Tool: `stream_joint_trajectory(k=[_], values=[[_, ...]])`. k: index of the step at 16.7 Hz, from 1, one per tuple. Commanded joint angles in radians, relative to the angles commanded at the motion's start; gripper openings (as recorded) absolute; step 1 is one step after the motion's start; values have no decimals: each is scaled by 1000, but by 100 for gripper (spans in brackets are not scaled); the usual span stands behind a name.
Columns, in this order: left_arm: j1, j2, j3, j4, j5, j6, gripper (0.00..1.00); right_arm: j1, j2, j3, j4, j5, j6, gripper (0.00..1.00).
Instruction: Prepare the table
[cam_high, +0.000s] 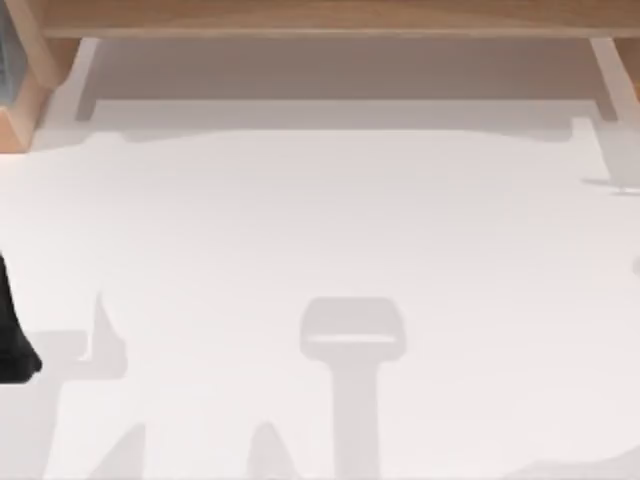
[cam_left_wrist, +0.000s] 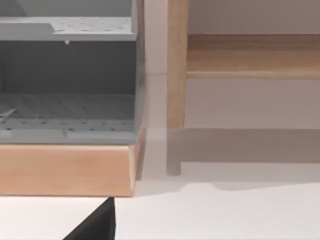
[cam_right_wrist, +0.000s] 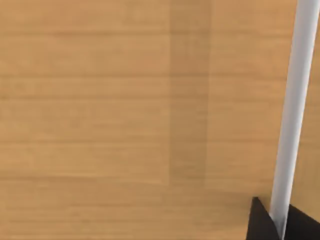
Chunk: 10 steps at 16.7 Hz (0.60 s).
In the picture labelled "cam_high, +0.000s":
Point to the wooden cupboard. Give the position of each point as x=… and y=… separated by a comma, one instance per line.
x=320, y=17

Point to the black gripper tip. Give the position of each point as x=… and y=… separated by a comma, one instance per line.
x=14, y=345

